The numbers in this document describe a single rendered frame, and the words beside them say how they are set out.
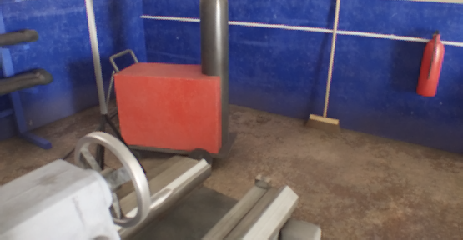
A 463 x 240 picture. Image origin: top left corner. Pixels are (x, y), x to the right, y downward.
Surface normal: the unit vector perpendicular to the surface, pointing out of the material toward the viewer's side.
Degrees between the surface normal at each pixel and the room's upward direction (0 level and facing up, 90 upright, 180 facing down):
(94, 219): 76
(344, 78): 90
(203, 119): 90
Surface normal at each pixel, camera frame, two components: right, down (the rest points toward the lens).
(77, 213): 0.84, 0.06
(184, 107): -0.21, 0.36
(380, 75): -0.53, 0.31
